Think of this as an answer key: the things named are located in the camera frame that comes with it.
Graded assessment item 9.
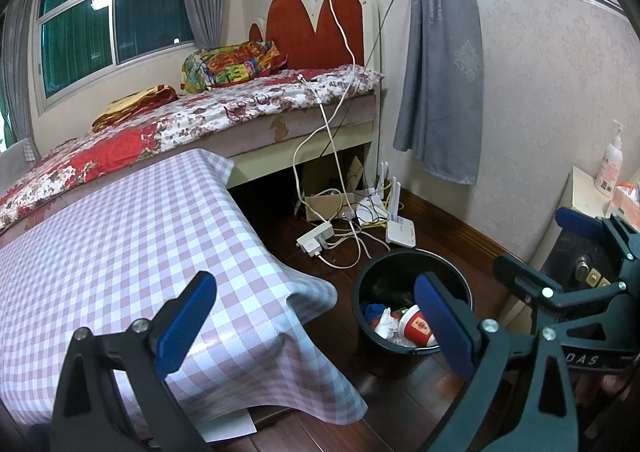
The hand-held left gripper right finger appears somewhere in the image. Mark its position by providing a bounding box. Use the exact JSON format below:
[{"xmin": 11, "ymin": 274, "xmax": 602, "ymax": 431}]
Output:
[{"xmin": 413, "ymin": 272, "xmax": 583, "ymax": 452}]

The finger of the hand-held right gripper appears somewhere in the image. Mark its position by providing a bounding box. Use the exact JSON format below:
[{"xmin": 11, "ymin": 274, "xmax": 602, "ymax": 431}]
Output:
[
  {"xmin": 492, "ymin": 254, "xmax": 628, "ymax": 333},
  {"xmin": 555, "ymin": 207, "xmax": 640, "ymax": 283}
]

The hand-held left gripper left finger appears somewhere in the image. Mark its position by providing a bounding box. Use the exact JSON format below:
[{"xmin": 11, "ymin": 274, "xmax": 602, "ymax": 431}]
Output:
[{"xmin": 50, "ymin": 271, "xmax": 218, "ymax": 452}]

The red paper cup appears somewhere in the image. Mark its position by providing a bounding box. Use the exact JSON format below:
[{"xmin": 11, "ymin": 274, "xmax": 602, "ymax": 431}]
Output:
[{"xmin": 397, "ymin": 304, "xmax": 438, "ymax": 349}]

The clear plastic bag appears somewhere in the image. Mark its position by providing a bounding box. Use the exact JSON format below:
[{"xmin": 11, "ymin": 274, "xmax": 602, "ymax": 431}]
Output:
[{"xmin": 390, "ymin": 332, "xmax": 441, "ymax": 351}]

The white tissue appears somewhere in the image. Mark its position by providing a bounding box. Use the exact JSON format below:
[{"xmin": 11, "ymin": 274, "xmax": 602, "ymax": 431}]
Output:
[{"xmin": 375, "ymin": 308, "xmax": 398, "ymax": 339}]

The black plastic bucket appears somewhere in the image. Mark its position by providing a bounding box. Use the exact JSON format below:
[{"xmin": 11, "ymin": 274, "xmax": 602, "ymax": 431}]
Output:
[{"xmin": 351, "ymin": 248, "xmax": 473, "ymax": 379}]

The white cabinet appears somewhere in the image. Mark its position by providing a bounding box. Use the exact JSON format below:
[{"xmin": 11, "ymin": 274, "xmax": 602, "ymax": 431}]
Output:
[{"xmin": 530, "ymin": 166, "xmax": 640, "ymax": 273}]

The orange tissue pack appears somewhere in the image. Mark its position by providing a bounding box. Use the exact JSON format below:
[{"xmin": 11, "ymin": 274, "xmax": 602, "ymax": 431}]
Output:
[{"xmin": 609, "ymin": 184, "xmax": 640, "ymax": 223}]

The white pump lotion bottle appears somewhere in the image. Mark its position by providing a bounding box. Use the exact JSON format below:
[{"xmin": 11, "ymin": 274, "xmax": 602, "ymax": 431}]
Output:
[{"xmin": 595, "ymin": 121, "xmax": 625, "ymax": 199}]

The white router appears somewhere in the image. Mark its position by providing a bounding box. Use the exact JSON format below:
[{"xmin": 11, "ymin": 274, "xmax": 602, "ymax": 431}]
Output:
[
  {"xmin": 356, "ymin": 161, "xmax": 392, "ymax": 227},
  {"xmin": 385, "ymin": 177, "xmax": 417, "ymax": 249}
]

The pink checkered tablecloth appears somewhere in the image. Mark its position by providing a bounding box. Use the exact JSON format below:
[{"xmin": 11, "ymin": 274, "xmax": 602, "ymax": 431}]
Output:
[{"xmin": 0, "ymin": 148, "xmax": 368, "ymax": 438}]

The white power strip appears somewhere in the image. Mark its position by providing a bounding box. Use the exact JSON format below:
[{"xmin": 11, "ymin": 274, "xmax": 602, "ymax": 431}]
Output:
[{"xmin": 296, "ymin": 222, "xmax": 335, "ymax": 257}]

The cardboard box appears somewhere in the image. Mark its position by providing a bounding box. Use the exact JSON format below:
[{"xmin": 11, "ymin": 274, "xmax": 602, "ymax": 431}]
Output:
[
  {"xmin": 304, "ymin": 191, "xmax": 358, "ymax": 223},
  {"xmin": 300, "ymin": 156, "xmax": 368, "ymax": 195}
]

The grey patterned curtain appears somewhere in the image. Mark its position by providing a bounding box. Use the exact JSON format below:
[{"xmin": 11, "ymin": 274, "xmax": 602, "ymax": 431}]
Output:
[{"xmin": 392, "ymin": 0, "xmax": 483, "ymax": 187}]

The red floral bedsheet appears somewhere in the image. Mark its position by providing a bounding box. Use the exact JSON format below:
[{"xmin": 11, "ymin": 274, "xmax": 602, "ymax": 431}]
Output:
[{"xmin": 0, "ymin": 66, "xmax": 386, "ymax": 233}]

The folded red yellow blanket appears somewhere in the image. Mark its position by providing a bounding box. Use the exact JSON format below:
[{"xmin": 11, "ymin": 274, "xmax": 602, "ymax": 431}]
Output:
[{"xmin": 91, "ymin": 84, "xmax": 179, "ymax": 134}]

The mauve mattress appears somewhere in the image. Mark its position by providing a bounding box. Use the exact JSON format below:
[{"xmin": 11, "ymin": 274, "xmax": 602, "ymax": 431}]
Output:
[{"xmin": 200, "ymin": 92, "xmax": 377, "ymax": 160}]

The colourful patterned pillow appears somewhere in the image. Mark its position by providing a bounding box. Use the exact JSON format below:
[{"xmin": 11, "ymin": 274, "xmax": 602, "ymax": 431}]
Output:
[{"xmin": 180, "ymin": 39, "xmax": 290, "ymax": 96}]

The large sliding glass window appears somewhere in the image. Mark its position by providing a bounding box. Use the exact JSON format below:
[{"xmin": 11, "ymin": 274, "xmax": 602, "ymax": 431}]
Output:
[{"xmin": 35, "ymin": 0, "xmax": 198, "ymax": 105}]

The red heart-shaped headboard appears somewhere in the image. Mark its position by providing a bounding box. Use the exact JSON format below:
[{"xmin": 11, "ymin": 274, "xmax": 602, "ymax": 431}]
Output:
[{"xmin": 248, "ymin": 0, "xmax": 383, "ymax": 92}]

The yellow cable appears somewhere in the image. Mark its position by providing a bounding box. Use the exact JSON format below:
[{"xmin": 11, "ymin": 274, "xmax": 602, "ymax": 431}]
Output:
[{"xmin": 332, "ymin": 172, "xmax": 396, "ymax": 233}]

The cream bed frame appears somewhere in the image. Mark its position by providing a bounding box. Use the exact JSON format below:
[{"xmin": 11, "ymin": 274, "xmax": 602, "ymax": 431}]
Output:
[{"xmin": 227, "ymin": 119, "xmax": 381, "ymax": 193}]

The white charger cable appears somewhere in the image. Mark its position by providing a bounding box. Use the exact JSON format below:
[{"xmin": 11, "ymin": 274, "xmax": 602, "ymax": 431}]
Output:
[{"xmin": 296, "ymin": 73, "xmax": 366, "ymax": 270}]

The black cable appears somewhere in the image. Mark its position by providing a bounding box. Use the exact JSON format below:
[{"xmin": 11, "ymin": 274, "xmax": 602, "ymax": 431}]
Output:
[{"xmin": 320, "ymin": 0, "xmax": 413, "ymax": 163}]

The long white cable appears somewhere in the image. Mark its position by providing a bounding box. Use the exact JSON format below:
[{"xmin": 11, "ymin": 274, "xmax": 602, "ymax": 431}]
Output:
[{"xmin": 292, "ymin": 0, "xmax": 368, "ymax": 233}]

